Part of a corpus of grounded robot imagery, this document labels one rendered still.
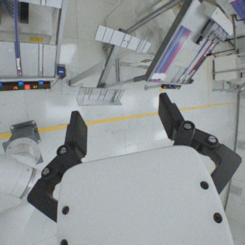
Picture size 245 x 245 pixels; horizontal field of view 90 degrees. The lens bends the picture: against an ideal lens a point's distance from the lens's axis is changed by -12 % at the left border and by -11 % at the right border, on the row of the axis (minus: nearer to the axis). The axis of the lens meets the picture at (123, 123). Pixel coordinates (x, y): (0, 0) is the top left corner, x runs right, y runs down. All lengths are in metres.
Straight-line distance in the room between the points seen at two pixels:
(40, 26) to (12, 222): 1.05
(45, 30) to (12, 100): 0.80
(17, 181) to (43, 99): 1.18
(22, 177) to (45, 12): 1.01
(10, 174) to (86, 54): 1.57
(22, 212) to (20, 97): 1.27
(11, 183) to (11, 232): 0.15
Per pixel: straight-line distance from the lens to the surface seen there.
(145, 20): 1.40
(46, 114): 1.64
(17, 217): 0.53
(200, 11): 1.34
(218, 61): 4.82
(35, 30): 1.13
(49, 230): 2.22
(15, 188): 0.58
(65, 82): 1.69
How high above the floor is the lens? 1.63
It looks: 54 degrees down
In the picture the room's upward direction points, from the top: 99 degrees clockwise
